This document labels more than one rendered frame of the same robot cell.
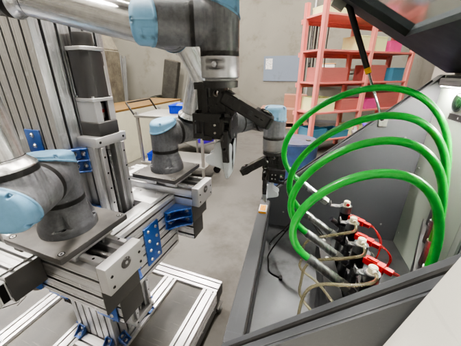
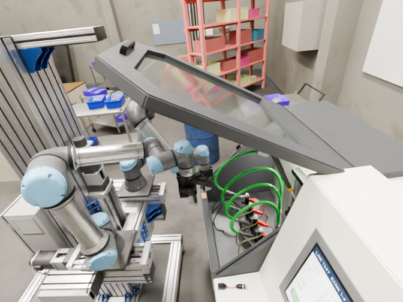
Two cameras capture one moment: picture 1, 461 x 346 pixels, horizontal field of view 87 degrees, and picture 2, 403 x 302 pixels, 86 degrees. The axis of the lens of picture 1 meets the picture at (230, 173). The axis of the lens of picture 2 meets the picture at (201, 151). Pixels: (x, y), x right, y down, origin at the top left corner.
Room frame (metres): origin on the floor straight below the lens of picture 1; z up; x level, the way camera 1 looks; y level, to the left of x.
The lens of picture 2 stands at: (-0.24, 0.17, 2.04)
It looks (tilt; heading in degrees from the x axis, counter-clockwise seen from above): 33 degrees down; 344
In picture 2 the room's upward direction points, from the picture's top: 6 degrees counter-clockwise
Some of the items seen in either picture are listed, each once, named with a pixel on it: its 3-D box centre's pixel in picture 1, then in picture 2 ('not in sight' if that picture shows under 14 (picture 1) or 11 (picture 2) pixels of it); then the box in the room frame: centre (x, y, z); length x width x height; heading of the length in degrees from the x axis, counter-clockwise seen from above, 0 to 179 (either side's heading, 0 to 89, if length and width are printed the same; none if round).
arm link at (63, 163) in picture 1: (52, 174); (99, 228); (0.60, 0.48, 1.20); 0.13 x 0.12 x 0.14; 7
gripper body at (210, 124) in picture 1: (217, 110); (187, 183); (0.52, 0.03, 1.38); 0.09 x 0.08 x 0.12; 76
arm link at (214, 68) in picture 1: (219, 69); (186, 169); (0.52, 0.02, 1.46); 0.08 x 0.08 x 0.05
